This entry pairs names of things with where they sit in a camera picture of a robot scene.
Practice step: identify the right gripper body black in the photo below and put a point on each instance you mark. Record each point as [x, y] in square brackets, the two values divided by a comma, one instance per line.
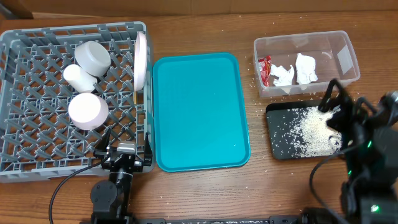
[354, 133]

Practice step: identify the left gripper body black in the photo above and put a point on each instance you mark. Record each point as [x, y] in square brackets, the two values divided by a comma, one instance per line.
[137, 166]

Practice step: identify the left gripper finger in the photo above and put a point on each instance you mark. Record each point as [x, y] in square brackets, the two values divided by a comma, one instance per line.
[148, 155]
[103, 144]

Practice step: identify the small white plate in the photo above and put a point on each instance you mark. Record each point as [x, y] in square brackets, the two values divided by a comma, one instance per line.
[88, 111]

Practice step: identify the white paper napkin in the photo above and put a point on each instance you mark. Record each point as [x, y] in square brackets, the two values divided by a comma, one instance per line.
[305, 67]

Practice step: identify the wooden chopstick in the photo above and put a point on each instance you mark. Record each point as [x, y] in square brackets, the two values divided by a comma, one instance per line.
[136, 97]

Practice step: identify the white paper cup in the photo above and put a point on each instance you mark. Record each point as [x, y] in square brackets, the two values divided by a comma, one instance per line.
[79, 79]

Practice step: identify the grey bowl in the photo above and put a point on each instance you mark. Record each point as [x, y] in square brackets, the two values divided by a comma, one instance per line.
[93, 58]

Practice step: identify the red snack wrapper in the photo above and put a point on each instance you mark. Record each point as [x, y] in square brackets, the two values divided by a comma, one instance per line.
[265, 69]

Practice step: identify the large white plate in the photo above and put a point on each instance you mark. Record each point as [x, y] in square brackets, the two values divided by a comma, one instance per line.
[140, 61]

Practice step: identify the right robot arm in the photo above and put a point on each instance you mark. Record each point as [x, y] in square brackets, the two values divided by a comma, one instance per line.
[369, 147]

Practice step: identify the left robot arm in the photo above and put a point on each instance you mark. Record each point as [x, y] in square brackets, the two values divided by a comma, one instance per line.
[110, 197]

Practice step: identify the clear plastic container bin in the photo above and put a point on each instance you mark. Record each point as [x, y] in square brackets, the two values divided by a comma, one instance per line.
[332, 50]

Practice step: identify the pile of white rice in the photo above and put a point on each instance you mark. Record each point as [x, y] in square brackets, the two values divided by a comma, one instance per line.
[311, 130]

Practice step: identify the black plastic tray bin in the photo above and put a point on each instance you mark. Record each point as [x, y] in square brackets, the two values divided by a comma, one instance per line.
[280, 130]

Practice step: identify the teal plastic serving tray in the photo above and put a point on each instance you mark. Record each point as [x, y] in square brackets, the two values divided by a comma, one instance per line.
[199, 113]

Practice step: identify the grey plastic dish rack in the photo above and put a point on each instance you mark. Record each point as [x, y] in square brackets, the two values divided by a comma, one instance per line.
[38, 139]

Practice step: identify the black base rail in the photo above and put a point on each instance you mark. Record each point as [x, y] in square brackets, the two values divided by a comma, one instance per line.
[280, 219]

